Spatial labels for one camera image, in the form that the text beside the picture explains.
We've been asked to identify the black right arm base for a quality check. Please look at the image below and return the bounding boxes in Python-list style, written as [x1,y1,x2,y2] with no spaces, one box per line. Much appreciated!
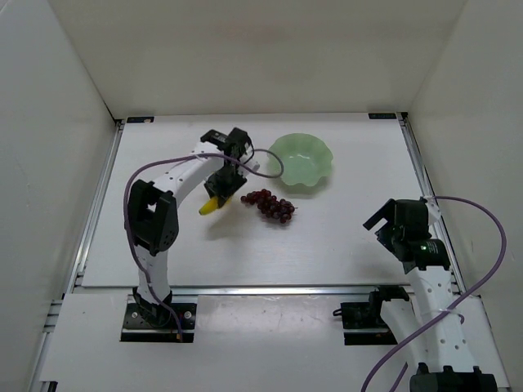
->
[332,285,409,346]

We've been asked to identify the right aluminium side rail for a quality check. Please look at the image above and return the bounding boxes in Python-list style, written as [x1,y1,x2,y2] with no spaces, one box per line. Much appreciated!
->
[408,109,522,391]

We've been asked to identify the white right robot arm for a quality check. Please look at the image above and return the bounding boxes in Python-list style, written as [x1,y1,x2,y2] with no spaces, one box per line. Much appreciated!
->
[361,198,507,391]

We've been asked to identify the front aluminium rail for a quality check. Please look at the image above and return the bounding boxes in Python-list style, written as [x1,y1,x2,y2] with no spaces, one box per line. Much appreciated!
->
[65,285,381,296]

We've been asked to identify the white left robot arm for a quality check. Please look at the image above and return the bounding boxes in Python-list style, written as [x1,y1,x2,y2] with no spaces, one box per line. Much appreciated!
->
[123,127,259,329]

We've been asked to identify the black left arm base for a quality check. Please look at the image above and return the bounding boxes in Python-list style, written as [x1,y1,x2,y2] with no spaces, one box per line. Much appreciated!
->
[120,287,197,344]

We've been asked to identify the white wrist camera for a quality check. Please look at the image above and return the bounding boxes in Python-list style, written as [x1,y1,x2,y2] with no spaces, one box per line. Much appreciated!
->
[420,196,441,225]
[244,158,260,173]

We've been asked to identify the dark red fake grapes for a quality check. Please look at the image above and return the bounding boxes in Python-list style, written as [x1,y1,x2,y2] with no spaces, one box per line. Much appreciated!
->
[240,189,297,225]

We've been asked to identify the aluminium side rail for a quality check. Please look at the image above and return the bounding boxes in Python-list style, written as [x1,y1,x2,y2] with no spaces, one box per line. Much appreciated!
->
[408,109,522,391]
[27,119,126,391]

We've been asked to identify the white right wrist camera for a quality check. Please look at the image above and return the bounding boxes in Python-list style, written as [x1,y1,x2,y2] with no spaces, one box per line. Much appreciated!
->
[420,196,441,225]

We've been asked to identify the left aluminium side rail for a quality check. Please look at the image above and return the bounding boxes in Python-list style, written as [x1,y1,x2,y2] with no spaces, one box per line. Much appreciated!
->
[27,119,126,391]

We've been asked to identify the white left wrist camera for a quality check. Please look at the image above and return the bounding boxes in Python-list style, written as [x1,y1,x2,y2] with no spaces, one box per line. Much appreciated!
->
[244,158,260,173]

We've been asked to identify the green scalloped fruit bowl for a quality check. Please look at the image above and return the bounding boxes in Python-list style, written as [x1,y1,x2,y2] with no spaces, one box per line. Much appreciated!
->
[266,133,334,191]

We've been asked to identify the yellow fake banana bunch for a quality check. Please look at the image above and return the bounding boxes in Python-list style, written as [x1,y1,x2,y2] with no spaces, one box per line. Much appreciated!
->
[199,197,221,216]

